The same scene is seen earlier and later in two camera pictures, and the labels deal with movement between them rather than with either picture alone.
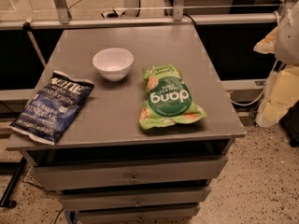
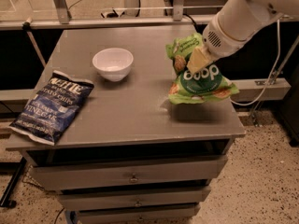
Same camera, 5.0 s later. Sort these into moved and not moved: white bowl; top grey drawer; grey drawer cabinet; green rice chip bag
Moved: green rice chip bag
Not moved: top grey drawer; white bowl; grey drawer cabinet
